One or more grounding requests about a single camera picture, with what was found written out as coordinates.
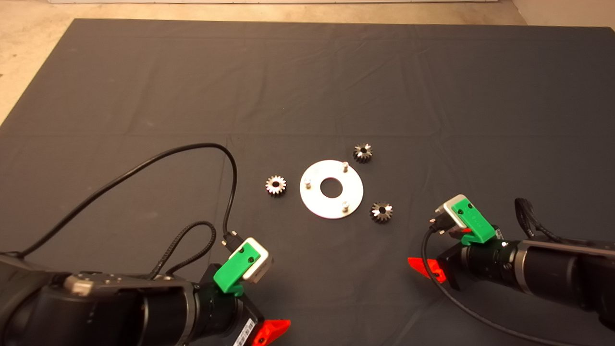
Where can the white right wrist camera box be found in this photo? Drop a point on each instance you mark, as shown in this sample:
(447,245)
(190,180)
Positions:
(447,211)

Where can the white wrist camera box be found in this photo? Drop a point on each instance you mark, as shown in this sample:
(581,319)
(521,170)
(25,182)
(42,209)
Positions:
(262,266)
(447,211)

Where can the small steel planetary gear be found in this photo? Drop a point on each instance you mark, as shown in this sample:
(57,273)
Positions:
(359,156)
(377,215)
(271,182)

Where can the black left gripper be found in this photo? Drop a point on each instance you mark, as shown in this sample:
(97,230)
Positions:
(250,317)

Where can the round metal carrier plate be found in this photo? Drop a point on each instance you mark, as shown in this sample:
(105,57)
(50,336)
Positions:
(350,185)

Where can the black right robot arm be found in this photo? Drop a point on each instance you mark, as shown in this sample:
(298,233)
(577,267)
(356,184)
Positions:
(552,271)

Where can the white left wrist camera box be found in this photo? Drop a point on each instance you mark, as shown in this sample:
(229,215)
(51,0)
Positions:
(262,266)

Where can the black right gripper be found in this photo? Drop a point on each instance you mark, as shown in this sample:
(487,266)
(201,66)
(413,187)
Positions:
(453,268)

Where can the dark grey table cloth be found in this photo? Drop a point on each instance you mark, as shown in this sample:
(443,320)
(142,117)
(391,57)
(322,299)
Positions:
(307,86)

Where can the green right camera mount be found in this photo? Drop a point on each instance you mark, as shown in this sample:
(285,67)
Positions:
(473,221)

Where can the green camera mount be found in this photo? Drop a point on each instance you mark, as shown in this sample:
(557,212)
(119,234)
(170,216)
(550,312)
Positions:
(233,269)
(473,221)

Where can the green left camera mount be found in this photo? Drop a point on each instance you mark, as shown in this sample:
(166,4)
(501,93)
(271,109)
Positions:
(233,269)

